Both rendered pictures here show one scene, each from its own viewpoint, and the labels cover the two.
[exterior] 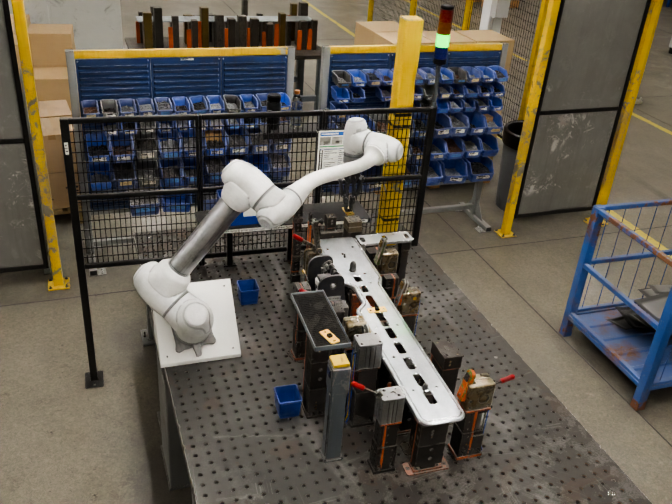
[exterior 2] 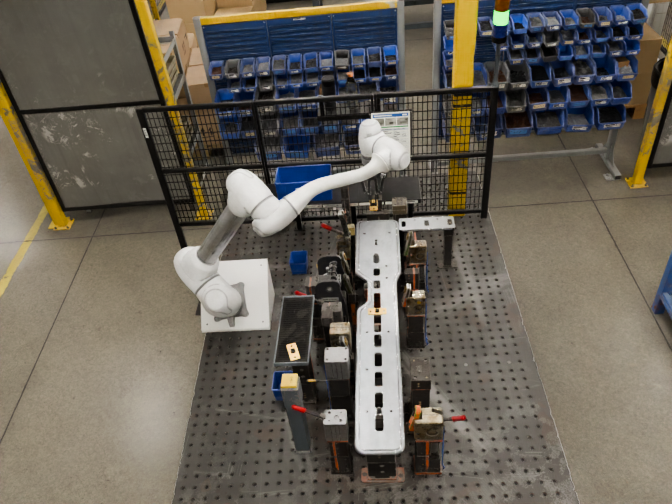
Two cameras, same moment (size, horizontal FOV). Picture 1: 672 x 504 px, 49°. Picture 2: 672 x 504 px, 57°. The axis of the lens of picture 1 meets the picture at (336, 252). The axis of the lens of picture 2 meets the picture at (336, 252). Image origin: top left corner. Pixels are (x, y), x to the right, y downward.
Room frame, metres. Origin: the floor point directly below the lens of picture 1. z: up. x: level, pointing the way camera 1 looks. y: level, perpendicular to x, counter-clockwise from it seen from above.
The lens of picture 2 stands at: (0.83, -0.90, 3.07)
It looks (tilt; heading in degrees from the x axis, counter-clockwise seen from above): 41 degrees down; 26
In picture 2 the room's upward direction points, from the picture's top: 7 degrees counter-clockwise
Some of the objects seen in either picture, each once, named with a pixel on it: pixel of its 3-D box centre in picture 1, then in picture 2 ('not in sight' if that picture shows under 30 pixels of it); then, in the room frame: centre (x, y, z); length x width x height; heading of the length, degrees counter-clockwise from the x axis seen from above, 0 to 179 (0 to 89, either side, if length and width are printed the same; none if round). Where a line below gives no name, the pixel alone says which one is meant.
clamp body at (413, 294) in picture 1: (405, 322); (415, 319); (2.76, -0.34, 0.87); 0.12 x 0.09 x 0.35; 109
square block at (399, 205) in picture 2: (350, 248); (400, 227); (3.38, -0.08, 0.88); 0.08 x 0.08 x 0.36; 19
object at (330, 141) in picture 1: (335, 155); (391, 135); (3.64, 0.04, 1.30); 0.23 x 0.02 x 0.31; 109
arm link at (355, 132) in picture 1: (357, 135); (372, 137); (3.08, -0.05, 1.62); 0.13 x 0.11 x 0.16; 58
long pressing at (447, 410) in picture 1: (380, 313); (379, 315); (2.63, -0.21, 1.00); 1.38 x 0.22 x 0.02; 19
